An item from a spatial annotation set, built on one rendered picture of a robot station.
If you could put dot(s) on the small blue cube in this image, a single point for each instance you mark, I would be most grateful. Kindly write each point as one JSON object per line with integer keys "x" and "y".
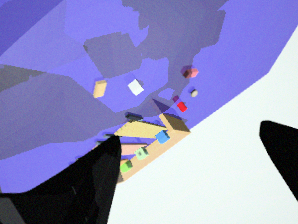
{"x": 160, "y": 135}

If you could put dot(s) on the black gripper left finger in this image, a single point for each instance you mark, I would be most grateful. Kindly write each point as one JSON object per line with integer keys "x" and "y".
{"x": 82, "y": 193}

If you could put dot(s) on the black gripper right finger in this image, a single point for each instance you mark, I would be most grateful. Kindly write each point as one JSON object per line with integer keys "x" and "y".
{"x": 281, "y": 144}

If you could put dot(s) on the light green letter cube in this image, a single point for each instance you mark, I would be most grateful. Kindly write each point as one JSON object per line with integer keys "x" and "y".
{"x": 140, "y": 151}

